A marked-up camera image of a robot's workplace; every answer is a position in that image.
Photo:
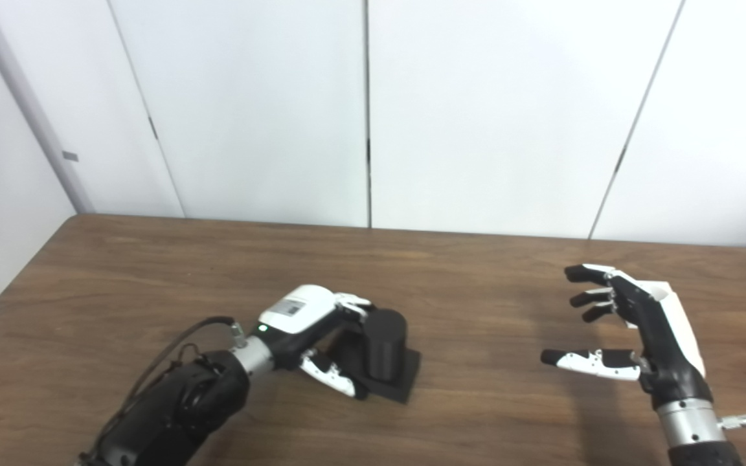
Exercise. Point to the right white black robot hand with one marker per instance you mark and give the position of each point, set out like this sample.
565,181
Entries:
664,343

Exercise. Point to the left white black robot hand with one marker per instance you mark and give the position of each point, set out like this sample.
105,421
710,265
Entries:
298,307

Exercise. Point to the black peg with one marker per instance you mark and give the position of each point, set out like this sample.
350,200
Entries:
386,343

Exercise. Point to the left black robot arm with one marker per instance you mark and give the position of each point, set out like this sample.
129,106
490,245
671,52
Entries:
172,414

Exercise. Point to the small gray wall tag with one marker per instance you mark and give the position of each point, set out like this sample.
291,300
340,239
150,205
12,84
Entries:
70,156

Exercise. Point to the gray wall post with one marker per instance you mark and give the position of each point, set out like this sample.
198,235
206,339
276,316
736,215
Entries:
24,97

